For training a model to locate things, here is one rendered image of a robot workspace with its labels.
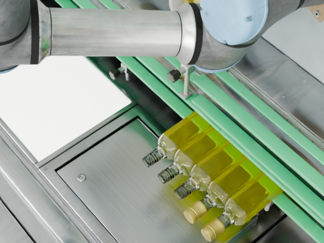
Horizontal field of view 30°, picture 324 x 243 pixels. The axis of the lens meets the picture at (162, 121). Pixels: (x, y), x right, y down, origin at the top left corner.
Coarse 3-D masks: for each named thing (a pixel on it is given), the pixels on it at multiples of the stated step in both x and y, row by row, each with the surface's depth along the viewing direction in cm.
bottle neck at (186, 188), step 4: (188, 180) 140; (192, 180) 140; (184, 184) 139; (188, 184) 139; (192, 184) 139; (196, 184) 140; (176, 188) 139; (180, 188) 139; (184, 188) 138; (188, 188) 139; (192, 188) 139; (196, 188) 140; (176, 192) 140; (180, 192) 138; (184, 192) 138; (188, 192) 139; (176, 196) 140; (180, 196) 140; (184, 196) 138
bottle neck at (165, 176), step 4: (172, 164) 143; (176, 164) 143; (168, 168) 142; (172, 168) 142; (176, 168) 142; (160, 172) 142; (164, 172) 141; (168, 172) 141; (172, 172) 142; (176, 172) 142; (180, 172) 143; (160, 176) 143; (164, 176) 141; (168, 176) 141; (172, 176) 142; (160, 180) 143; (164, 180) 141; (168, 180) 141
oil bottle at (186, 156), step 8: (208, 128) 147; (200, 136) 146; (208, 136) 146; (216, 136) 146; (192, 144) 144; (200, 144) 144; (208, 144) 145; (216, 144) 145; (176, 152) 143; (184, 152) 143; (192, 152) 143; (200, 152) 143; (208, 152) 144; (176, 160) 143; (184, 160) 142; (192, 160) 142; (184, 168) 142
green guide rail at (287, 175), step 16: (208, 96) 149; (208, 112) 146; (224, 112) 146; (224, 128) 143; (240, 128) 143; (240, 144) 141; (256, 144) 140; (256, 160) 139; (272, 160) 138; (288, 176) 135; (304, 192) 133; (320, 208) 130
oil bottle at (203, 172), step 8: (224, 144) 144; (216, 152) 143; (224, 152) 143; (232, 152) 143; (240, 152) 143; (200, 160) 142; (208, 160) 141; (216, 160) 141; (224, 160) 142; (232, 160) 142; (192, 168) 141; (200, 168) 140; (208, 168) 140; (216, 168) 140; (224, 168) 141; (192, 176) 140; (200, 176) 139; (208, 176) 139; (216, 176) 140; (200, 184) 139; (208, 184) 140
